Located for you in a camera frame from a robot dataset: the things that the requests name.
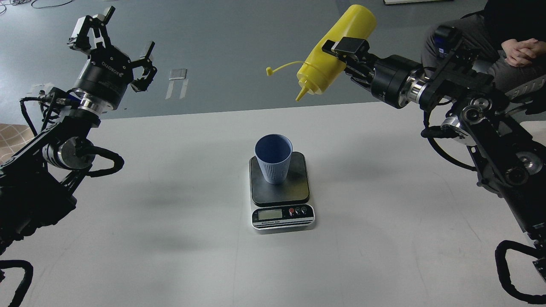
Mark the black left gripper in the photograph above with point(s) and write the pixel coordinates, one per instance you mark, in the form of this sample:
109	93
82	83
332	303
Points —
108	71

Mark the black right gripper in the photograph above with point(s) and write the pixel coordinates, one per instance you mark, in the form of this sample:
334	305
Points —
387	79

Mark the yellow squeeze bottle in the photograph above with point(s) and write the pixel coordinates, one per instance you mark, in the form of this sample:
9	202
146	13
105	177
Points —
320	69

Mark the blue ribbed plastic cup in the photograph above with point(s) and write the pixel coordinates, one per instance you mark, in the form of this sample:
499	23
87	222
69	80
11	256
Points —
274	153

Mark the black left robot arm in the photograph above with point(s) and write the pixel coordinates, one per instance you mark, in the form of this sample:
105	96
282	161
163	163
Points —
38	182

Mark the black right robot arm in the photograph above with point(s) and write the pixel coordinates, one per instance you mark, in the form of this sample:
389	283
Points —
467	122

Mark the digital kitchen scale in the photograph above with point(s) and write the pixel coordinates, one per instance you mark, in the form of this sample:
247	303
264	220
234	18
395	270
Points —
283	207

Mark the person's clasped hands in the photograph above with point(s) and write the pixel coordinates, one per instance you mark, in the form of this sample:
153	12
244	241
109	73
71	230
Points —
523	53

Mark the seated person in dark clothes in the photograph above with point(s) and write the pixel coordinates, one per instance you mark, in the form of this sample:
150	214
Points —
510	34

